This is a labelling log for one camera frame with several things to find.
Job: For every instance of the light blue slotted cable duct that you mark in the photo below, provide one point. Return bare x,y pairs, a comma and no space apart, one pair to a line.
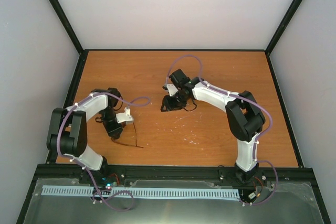
143,193

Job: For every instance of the right black frame post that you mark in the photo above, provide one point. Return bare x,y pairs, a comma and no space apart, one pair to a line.
293,7

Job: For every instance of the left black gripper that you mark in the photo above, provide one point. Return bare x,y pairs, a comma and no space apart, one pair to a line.
112,130

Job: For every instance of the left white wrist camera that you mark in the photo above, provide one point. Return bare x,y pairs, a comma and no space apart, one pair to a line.
125,117

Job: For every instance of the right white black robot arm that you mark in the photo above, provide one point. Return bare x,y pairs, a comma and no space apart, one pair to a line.
244,116

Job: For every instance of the left black frame post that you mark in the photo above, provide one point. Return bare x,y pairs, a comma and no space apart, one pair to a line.
67,26

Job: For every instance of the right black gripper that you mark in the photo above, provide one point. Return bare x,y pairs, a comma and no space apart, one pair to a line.
169,106

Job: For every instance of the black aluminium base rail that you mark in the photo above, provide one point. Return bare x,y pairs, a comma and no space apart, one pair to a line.
124,174

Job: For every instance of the left green controller board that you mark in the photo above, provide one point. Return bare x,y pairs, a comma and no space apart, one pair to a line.
110,185

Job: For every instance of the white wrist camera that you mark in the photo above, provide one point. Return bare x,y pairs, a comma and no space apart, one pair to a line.
171,89
125,117

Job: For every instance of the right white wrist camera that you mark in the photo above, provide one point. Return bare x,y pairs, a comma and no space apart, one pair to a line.
171,89

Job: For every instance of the black frame post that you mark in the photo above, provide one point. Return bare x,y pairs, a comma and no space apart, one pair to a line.
293,7
67,26

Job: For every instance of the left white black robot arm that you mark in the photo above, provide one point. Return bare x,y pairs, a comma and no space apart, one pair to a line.
68,135

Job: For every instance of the brown sunglasses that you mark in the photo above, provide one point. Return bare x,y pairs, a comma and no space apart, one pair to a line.
128,138

